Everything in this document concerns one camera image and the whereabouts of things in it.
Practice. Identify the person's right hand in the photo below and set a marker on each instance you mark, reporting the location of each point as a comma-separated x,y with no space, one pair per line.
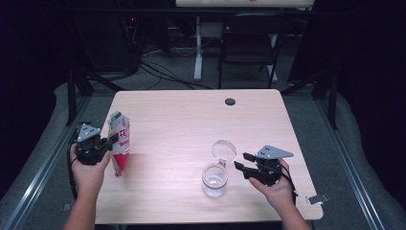
279,191

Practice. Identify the dark computer tower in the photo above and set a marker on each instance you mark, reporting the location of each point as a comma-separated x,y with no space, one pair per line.
105,41

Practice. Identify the person's left hand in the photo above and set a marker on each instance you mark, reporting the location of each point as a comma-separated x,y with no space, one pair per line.
87,177

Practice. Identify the clear glass jar with hinged lid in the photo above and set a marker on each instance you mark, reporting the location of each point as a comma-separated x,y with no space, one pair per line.
214,183

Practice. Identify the black metal crossbar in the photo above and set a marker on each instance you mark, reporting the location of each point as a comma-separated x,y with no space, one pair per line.
127,11

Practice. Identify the dark round table grommet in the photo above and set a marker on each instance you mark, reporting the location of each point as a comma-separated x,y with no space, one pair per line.
230,102

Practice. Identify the black tape strip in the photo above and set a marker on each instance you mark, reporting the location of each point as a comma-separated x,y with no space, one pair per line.
85,122

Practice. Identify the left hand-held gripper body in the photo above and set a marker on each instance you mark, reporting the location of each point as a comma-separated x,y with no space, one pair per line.
89,147

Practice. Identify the aluminium floor rail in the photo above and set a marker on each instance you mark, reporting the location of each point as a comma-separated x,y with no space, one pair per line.
351,169
38,179

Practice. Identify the black folding chair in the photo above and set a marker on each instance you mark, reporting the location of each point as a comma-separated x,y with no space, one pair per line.
249,38

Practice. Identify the grey tape piece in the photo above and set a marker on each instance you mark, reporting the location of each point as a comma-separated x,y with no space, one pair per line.
66,207
317,199

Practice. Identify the red and white snack bag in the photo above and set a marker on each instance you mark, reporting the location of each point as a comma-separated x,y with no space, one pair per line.
121,140

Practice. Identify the black metal stand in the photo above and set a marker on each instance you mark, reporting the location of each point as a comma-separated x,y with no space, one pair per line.
71,102
333,102

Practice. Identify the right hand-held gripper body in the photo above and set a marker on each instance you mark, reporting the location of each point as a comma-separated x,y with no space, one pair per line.
271,153

